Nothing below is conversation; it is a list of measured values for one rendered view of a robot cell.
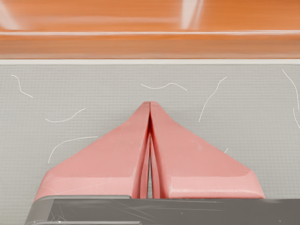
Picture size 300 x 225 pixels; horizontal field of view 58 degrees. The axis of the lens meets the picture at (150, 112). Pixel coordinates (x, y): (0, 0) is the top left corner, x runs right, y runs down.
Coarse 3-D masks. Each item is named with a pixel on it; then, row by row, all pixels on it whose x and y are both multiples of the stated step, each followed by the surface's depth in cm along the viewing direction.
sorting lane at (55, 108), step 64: (0, 64) 15; (64, 64) 15; (128, 64) 15; (192, 64) 15; (256, 64) 15; (0, 128) 14; (64, 128) 14; (192, 128) 14; (256, 128) 14; (0, 192) 14
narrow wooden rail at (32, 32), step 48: (0, 0) 14; (48, 0) 14; (96, 0) 14; (144, 0) 14; (192, 0) 14; (240, 0) 14; (288, 0) 14; (0, 48) 14; (48, 48) 14; (96, 48) 14; (144, 48) 14; (192, 48) 14; (240, 48) 14; (288, 48) 14
